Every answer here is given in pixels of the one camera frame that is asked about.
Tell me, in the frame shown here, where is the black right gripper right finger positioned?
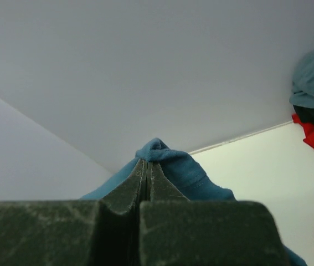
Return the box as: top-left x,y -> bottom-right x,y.
139,163 -> 290,265

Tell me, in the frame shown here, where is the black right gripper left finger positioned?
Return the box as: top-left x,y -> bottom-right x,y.
0,161 -> 147,265

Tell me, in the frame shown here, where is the teal blue t-shirt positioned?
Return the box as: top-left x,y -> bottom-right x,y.
85,139 -> 305,265

